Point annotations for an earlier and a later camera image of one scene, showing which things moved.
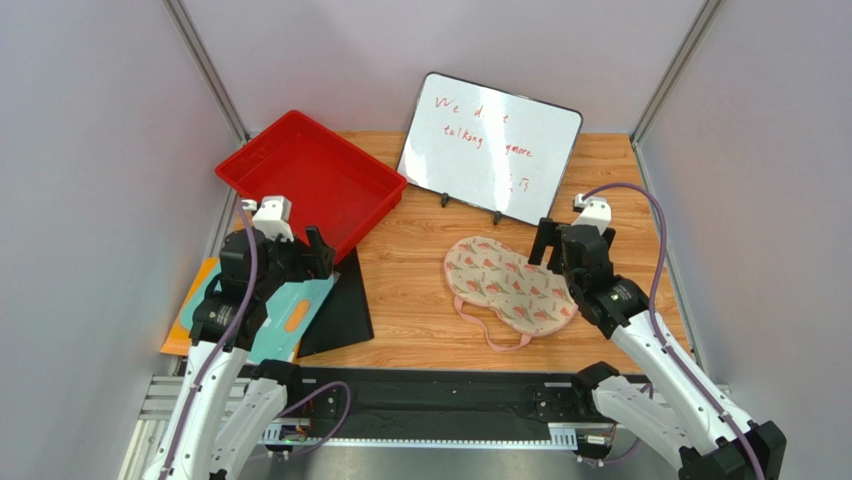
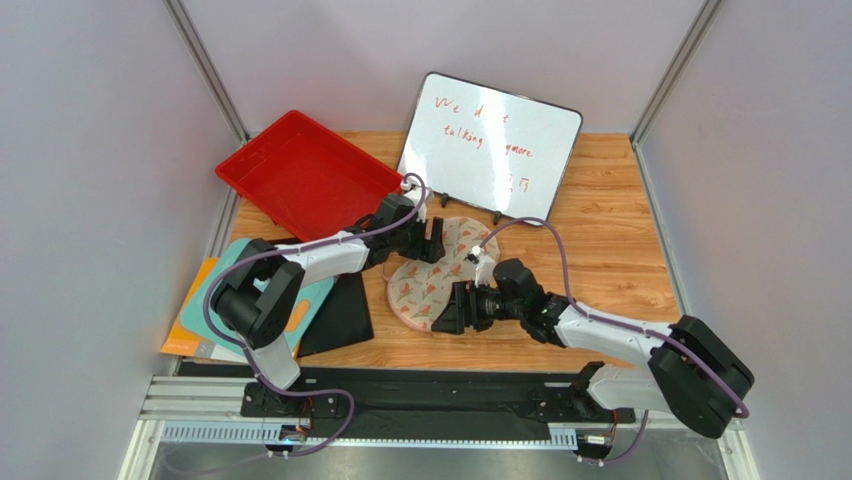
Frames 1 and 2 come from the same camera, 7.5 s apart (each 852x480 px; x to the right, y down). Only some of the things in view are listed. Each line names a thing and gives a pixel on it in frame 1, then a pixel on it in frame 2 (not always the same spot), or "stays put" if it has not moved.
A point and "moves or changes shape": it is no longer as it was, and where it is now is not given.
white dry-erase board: (488, 147) stays put
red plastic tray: (332, 185) stays put
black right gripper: (555, 245) -> (470, 304)
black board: (342, 317) stays put
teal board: (292, 312) stays put
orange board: (177, 341) stays put
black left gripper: (320, 261) -> (429, 250)
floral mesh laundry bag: (529, 299) moves or changes shape
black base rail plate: (439, 396) stays put
